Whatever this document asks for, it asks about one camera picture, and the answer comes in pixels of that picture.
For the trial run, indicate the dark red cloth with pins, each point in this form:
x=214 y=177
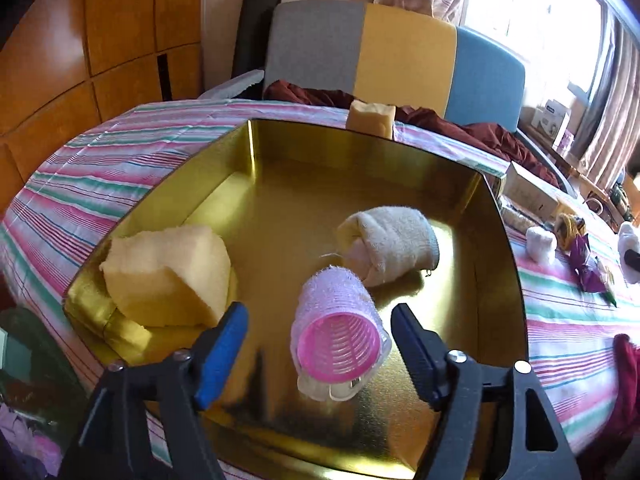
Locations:
x=450 y=127

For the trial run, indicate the white sock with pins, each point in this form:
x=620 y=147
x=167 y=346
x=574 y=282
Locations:
x=390 y=242

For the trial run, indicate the yellow printed sock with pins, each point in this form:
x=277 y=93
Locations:
x=570 y=227

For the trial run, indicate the gold metal tin tray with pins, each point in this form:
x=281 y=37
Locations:
x=300 y=200

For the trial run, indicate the cluttered wooden desk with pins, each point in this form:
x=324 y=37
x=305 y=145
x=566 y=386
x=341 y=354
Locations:
x=615 y=200

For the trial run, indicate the purple wrapper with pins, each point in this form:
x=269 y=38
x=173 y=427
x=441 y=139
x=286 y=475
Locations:
x=585 y=265

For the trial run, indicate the wooden side table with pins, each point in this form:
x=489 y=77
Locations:
x=560 y=157

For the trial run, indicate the small yellow sponge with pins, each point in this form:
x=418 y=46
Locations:
x=370 y=117

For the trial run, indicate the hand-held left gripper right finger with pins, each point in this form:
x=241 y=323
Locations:
x=415 y=355

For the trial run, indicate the white box with blue print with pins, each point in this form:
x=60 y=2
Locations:
x=550 y=117

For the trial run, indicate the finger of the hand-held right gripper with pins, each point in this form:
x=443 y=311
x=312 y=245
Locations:
x=632 y=258

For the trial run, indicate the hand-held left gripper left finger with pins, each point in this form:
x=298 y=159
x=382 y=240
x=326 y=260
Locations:
x=220 y=360

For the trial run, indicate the purple cloth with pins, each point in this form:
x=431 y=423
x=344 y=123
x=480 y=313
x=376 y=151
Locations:
x=25 y=435

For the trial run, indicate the grey yellow blue sofa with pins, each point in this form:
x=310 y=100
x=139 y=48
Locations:
x=400 y=50

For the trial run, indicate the pink hair roller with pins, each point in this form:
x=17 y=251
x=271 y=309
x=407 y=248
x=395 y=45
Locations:
x=335 y=320

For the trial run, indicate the large yellow sponge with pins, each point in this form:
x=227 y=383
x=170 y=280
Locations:
x=165 y=275

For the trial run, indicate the beige striped curtain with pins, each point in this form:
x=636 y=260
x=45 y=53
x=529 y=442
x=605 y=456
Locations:
x=620 y=110

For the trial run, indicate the window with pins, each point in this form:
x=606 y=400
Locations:
x=540 y=20

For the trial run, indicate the plain white box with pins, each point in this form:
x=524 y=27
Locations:
x=530 y=192

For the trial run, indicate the black rolled mat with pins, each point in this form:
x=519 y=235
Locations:
x=255 y=25

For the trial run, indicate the striped tablecloth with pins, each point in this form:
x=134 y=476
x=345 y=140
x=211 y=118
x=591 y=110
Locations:
x=100 y=160

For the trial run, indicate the wooden wardrobe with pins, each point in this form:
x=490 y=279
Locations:
x=125 y=20

